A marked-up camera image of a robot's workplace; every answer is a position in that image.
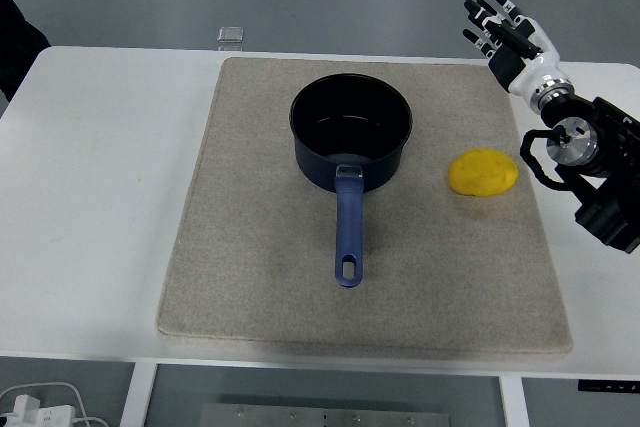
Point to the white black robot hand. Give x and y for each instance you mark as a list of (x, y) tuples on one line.
[(536, 68)]

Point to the yellow potato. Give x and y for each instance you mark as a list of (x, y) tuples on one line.
[(483, 172)]

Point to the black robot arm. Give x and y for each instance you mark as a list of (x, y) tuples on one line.
[(597, 157)]

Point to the beige felt mat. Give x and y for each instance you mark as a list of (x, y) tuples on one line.
[(365, 257)]

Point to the small clear plastic box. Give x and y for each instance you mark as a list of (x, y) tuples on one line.
[(231, 34)]

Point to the black table control panel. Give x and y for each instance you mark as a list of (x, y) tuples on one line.
[(609, 386)]

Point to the white table leg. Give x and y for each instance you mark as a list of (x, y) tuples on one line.
[(515, 402), (140, 394)]

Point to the white power strip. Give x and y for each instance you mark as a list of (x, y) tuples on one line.
[(30, 413)]

